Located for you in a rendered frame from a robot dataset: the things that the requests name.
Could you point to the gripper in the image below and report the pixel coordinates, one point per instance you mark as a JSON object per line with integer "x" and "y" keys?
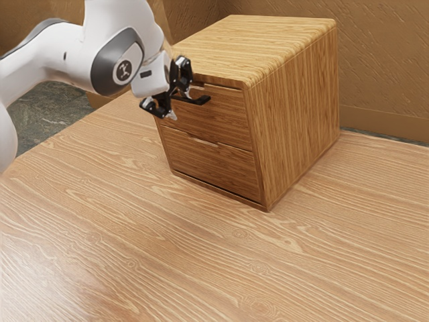
{"x": 173, "y": 76}

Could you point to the wooden two-drawer cabinet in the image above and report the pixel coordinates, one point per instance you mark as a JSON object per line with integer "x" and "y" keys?
{"x": 268, "y": 100}

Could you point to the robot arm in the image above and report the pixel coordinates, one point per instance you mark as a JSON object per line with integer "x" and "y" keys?
{"x": 57, "y": 60}

